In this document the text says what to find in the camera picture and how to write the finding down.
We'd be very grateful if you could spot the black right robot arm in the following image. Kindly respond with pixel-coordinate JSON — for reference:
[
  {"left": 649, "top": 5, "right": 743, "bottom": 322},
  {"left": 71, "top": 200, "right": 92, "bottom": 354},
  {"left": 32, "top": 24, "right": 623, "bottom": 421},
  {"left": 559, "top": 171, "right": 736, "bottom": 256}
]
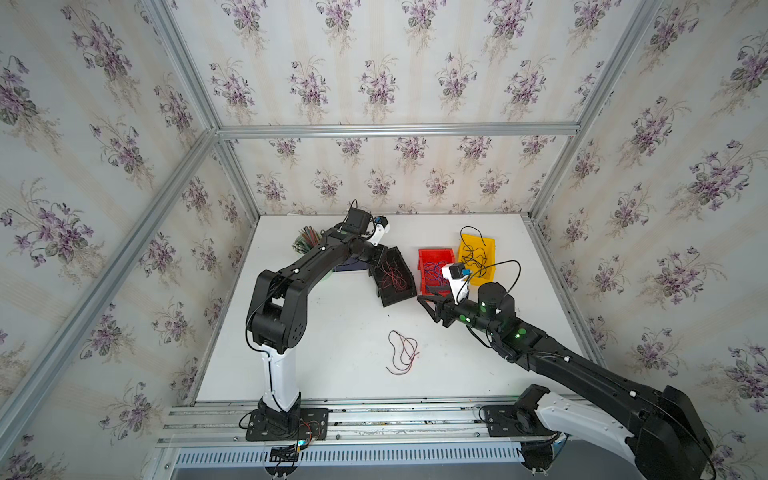
[{"left": 417, "top": 283, "right": 717, "bottom": 479}]

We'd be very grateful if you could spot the black plastic bin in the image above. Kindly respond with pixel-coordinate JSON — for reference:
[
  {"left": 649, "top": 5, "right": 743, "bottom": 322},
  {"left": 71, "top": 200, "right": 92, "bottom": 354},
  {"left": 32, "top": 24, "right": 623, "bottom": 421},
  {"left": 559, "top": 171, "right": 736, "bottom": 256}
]
[{"left": 368, "top": 247, "right": 418, "bottom": 308}]

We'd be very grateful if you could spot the coloured pencils bundle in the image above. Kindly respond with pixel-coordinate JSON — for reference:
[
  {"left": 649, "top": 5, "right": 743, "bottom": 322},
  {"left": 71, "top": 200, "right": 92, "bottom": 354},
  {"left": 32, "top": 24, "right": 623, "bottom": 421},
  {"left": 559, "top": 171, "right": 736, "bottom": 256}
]
[{"left": 292, "top": 226, "right": 322, "bottom": 255}]

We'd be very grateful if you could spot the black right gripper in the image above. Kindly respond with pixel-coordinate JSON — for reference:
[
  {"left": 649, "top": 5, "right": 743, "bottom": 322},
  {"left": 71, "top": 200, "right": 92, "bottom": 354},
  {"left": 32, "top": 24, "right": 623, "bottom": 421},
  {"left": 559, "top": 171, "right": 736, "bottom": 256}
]
[{"left": 416, "top": 283, "right": 500, "bottom": 341}]

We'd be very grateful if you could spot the red wire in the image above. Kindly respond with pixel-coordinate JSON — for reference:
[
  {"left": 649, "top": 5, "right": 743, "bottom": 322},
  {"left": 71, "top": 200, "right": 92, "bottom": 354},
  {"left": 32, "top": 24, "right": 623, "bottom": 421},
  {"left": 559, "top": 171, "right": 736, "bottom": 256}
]
[{"left": 377, "top": 257, "right": 421, "bottom": 377}]

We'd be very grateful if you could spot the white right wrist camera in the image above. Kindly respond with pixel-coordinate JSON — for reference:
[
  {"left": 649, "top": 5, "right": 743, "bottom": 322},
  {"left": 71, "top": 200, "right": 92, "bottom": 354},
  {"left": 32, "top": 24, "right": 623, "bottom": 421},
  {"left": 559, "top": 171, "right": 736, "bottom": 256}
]
[{"left": 441, "top": 263, "right": 471, "bottom": 304}]

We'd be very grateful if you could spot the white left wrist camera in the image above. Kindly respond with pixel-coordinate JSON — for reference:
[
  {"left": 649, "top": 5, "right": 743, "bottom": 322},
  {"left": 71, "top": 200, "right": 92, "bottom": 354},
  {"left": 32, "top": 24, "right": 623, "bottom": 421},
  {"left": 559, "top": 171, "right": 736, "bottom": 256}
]
[{"left": 342, "top": 207, "right": 390, "bottom": 246}]

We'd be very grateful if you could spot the red plastic bin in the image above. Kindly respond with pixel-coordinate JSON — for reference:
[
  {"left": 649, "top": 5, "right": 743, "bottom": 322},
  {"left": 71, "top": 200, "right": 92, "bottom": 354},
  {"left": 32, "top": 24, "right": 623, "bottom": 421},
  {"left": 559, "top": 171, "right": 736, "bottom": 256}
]
[{"left": 418, "top": 248, "right": 455, "bottom": 295}]

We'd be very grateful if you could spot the dark blue book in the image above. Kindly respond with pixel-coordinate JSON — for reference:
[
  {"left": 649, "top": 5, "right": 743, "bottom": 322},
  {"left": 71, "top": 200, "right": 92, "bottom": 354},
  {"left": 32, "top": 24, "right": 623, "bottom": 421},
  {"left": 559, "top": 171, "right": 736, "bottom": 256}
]
[{"left": 333, "top": 258, "right": 368, "bottom": 272}]

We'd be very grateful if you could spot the yellow plastic bin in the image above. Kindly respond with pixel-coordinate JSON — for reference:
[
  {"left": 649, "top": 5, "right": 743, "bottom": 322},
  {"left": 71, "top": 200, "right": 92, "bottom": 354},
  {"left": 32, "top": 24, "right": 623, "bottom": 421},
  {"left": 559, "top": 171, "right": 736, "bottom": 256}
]
[{"left": 457, "top": 234, "right": 496, "bottom": 286}]

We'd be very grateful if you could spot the aluminium rail frame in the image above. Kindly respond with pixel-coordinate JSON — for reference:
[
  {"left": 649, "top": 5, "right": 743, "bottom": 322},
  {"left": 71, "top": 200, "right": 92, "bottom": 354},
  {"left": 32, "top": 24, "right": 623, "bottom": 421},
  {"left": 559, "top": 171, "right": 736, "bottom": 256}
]
[{"left": 157, "top": 396, "right": 516, "bottom": 447}]

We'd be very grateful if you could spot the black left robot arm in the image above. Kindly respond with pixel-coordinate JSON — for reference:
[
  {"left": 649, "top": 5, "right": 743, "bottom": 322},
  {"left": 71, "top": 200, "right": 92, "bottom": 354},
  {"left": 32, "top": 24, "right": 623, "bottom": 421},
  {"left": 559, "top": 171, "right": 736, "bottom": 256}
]
[{"left": 245, "top": 216, "right": 390, "bottom": 427}]

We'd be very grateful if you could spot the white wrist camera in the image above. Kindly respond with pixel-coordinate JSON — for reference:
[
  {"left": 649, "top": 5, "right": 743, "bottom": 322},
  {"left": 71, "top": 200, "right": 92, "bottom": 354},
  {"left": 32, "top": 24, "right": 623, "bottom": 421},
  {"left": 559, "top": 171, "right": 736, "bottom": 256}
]
[
  {"left": 342, "top": 207, "right": 390, "bottom": 246},
  {"left": 441, "top": 263, "right": 471, "bottom": 304}
]

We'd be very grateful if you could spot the black wire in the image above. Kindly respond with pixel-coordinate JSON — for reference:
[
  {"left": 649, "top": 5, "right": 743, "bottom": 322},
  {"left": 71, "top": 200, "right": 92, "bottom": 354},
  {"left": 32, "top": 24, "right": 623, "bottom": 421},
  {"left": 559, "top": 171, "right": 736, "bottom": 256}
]
[{"left": 458, "top": 225, "right": 496, "bottom": 281}]

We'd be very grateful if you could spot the white ventilation grille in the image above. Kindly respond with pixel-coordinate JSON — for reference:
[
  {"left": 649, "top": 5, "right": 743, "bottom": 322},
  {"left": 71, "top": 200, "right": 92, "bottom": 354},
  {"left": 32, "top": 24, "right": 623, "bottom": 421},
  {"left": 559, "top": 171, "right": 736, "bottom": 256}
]
[{"left": 171, "top": 441, "right": 523, "bottom": 469}]

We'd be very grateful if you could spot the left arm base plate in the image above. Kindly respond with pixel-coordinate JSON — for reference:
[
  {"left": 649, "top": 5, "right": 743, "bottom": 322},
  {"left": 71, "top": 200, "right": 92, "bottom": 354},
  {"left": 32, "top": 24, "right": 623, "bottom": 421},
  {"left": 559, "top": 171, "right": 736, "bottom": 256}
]
[{"left": 243, "top": 407, "right": 330, "bottom": 443}]

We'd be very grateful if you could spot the green pen cup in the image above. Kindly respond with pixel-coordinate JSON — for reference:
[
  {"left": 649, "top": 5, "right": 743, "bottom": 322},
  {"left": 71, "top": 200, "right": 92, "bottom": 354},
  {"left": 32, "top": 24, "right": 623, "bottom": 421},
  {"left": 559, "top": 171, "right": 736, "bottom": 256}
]
[{"left": 314, "top": 264, "right": 334, "bottom": 283}]

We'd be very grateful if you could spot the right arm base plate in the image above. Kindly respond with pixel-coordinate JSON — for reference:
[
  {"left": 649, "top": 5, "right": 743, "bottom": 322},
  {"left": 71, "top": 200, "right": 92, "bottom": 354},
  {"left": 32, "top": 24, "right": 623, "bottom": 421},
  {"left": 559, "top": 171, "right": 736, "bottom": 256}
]
[{"left": 480, "top": 405, "right": 560, "bottom": 439}]

